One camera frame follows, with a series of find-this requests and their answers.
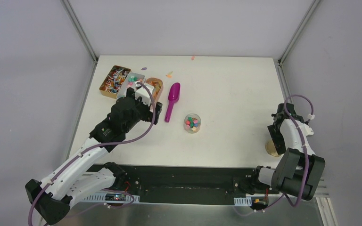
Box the magenta plastic scoop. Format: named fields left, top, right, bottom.
left=164, top=82, right=181, bottom=122

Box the gold jar lid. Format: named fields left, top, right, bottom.
left=265, top=140, right=282, bottom=157

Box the clear plastic jar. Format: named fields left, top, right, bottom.
left=183, top=113, right=201, bottom=134

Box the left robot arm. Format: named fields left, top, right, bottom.
left=25, top=82, right=162, bottom=226

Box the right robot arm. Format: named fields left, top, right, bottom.
left=248, top=103, right=326, bottom=201

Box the white star candy box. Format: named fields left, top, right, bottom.
left=116, top=72, right=146, bottom=99

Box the pink gummy candy box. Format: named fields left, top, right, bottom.
left=146, top=77, right=163, bottom=103

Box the yellow lollipop box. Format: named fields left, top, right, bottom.
left=99, top=65, right=131, bottom=99

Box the spilled orange green gummy candy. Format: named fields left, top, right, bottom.
left=166, top=72, right=173, bottom=78

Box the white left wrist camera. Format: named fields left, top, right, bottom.
left=135, top=83, right=154, bottom=106

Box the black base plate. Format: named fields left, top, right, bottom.
left=84, top=163, right=281, bottom=207

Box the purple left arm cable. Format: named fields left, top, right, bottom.
left=28, top=81, right=156, bottom=226

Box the left white cable duct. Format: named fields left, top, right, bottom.
left=82, top=192, right=140, bottom=204

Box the white cable duct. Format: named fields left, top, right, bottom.
left=82, top=192, right=140, bottom=204
left=233, top=196, right=252, bottom=207

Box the right white cable duct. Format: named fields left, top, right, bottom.
left=233, top=196, right=252, bottom=207

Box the right aluminium frame post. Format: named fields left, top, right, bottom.
left=278, top=0, right=322, bottom=66

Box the aluminium frame post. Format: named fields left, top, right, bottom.
left=278, top=0, right=322, bottom=66
left=60, top=0, right=99, bottom=64

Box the left aluminium frame post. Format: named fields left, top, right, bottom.
left=60, top=0, right=99, bottom=64

